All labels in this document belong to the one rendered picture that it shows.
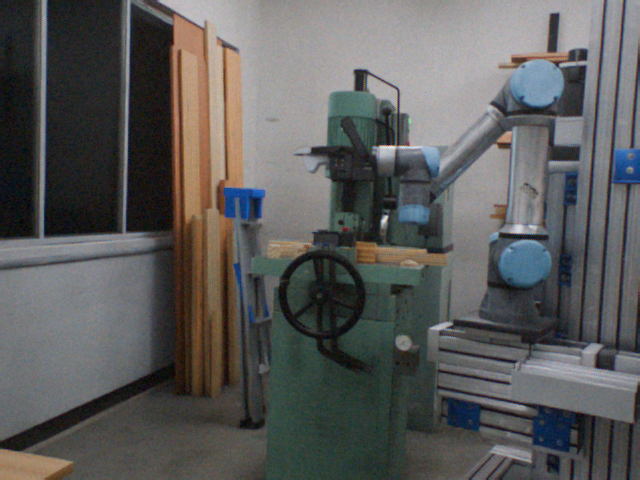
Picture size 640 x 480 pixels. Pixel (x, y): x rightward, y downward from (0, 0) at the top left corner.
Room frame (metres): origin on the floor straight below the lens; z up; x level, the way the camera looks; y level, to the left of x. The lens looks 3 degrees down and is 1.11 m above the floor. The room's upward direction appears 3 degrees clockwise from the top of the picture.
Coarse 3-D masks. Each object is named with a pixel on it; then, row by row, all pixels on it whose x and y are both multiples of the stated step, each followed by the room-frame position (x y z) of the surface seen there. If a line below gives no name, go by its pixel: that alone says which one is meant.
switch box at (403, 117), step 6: (396, 114) 2.62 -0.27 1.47; (402, 114) 2.62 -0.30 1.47; (396, 120) 2.62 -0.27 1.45; (402, 120) 2.62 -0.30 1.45; (396, 126) 2.62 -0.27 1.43; (402, 126) 2.62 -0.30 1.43; (396, 132) 2.62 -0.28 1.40; (402, 132) 2.62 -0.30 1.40; (396, 138) 2.62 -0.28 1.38; (402, 138) 2.62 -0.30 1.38; (408, 138) 2.68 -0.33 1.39; (396, 144) 2.62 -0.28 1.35; (402, 144) 2.62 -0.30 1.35
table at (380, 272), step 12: (264, 264) 2.29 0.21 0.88; (276, 264) 2.28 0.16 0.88; (360, 264) 2.21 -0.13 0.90; (372, 264) 2.23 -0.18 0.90; (384, 264) 2.25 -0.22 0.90; (396, 264) 2.27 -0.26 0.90; (420, 264) 2.31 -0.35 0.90; (300, 276) 2.26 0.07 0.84; (312, 276) 2.15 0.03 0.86; (324, 276) 2.14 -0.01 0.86; (336, 276) 2.13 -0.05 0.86; (348, 276) 2.12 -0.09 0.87; (372, 276) 2.20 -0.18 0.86; (384, 276) 2.19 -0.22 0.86; (396, 276) 2.18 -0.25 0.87; (408, 276) 2.17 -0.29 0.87; (420, 276) 2.17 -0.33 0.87
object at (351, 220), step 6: (336, 216) 2.35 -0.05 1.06; (342, 216) 2.35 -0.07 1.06; (348, 216) 2.34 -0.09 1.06; (354, 216) 2.35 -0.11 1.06; (360, 216) 2.46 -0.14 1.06; (336, 222) 2.35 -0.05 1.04; (348, 222) 2.34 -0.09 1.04; (354, 222) 2.36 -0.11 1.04; (336, 228) 2.35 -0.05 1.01; (354, 228) 2.35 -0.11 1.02
